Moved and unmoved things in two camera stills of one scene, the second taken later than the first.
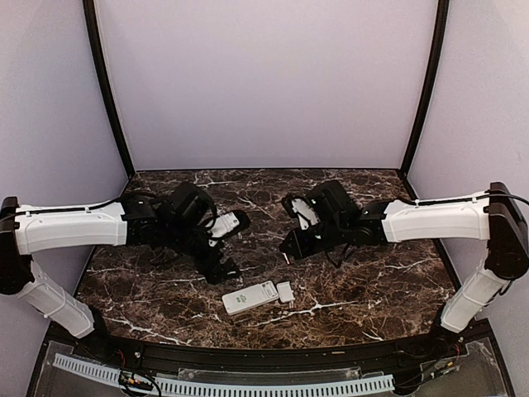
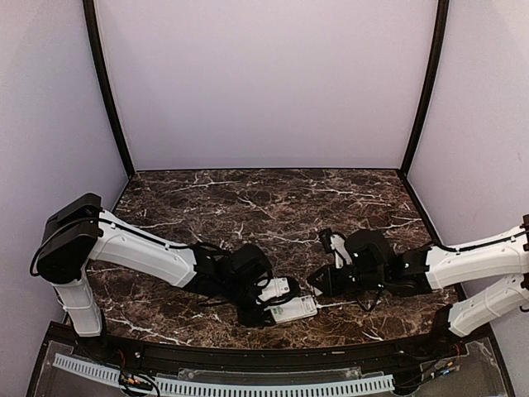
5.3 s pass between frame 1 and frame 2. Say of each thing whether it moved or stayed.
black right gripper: moved
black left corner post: stayed
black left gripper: moved
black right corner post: stayed
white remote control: moved
